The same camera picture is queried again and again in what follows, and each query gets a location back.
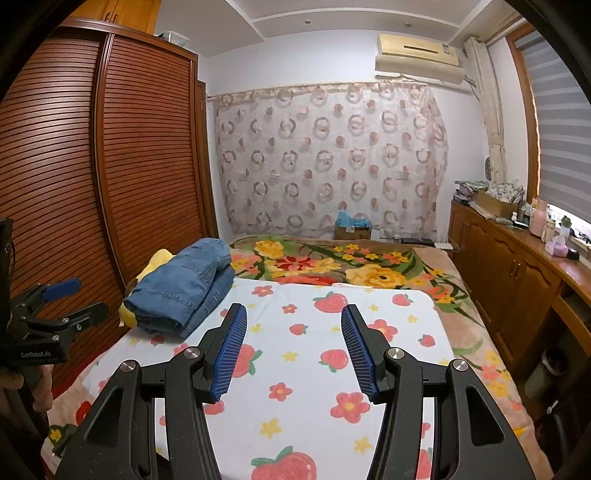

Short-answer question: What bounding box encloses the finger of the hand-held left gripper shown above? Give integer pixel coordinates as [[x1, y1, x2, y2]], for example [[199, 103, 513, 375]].
[[25, 301, 110, 339], [9, 278, 82, 320]]

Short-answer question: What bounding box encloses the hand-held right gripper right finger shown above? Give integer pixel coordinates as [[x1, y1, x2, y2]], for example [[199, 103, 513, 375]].
[[341, 304, 539, 480]]

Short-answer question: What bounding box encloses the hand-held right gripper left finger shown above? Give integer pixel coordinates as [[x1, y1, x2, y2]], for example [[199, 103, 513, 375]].
[[58, 302, 249, 480]]

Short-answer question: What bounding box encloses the person's left hand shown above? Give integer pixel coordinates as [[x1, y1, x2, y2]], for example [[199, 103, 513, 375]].
[[0, 364, 55, 419]]

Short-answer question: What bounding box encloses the white strawberry print sheet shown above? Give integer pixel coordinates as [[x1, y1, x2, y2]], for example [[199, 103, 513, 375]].
[[88, 279, 455, 480]]

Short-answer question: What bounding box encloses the yellow plush toy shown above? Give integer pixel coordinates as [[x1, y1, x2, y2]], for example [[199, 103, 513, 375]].
[[119, 248, 176, 326]]

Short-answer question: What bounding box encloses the floral blanket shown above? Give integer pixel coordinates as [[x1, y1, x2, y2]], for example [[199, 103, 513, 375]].
[[39, 233, 555, 480]]

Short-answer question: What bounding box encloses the blue plastic bag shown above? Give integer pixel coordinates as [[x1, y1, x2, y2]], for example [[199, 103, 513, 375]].
[[336, 211, 371, 228]]

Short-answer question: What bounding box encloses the wooden louvered wardrobe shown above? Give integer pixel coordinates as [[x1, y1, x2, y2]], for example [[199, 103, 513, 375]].
[[0, 18, 220, 384]]

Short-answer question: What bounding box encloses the long wooden side cabinet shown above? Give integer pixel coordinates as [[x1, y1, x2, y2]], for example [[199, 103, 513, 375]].
[[448, 200, 591, 402]]

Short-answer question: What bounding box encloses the dark cylindrical flask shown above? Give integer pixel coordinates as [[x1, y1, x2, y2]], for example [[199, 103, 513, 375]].
[[524, 346, 568, 400]]

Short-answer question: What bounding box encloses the circle pattern sheer curtain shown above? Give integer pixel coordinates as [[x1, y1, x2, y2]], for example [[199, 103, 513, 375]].
[[208, 80, 450, 238]]

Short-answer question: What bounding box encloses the stack of folded cloths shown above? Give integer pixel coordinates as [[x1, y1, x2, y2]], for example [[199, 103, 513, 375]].
[[454, 179, 489, 204]]

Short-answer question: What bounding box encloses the open cardboard box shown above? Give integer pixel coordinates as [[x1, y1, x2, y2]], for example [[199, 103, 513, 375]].
[[475, 189, 520, 217]]

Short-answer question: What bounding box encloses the floral patterned cloth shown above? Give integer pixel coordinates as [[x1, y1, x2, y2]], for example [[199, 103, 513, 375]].
[[487, 181, 525, 199]]

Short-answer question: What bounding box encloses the pink bottle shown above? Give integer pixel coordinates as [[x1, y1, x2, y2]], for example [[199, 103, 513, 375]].
[[529, 196, 548, 234]]

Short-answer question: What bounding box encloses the pink tissue pack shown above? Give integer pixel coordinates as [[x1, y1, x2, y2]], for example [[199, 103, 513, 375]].
[[545, 235, 571, 257]]

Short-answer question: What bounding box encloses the beige tied curtain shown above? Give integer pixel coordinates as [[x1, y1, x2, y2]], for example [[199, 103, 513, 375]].
[[463, 36, 509, 185]]

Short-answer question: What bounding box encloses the wooden overhead cabinet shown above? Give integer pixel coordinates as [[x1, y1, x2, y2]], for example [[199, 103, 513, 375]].
[[90, 0, 162, 35]]

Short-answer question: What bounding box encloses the grey striped window blind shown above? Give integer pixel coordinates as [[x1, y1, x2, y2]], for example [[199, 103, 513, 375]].
[[515, 21, 591, 217]]

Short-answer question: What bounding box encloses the wooden window frame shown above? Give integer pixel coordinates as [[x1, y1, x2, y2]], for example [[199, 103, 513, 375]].
[[505, 21, 541, 199]]

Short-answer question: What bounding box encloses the cream wall air conditioner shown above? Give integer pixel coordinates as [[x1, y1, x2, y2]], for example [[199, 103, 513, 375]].
[[374, 32, 467, 85]]

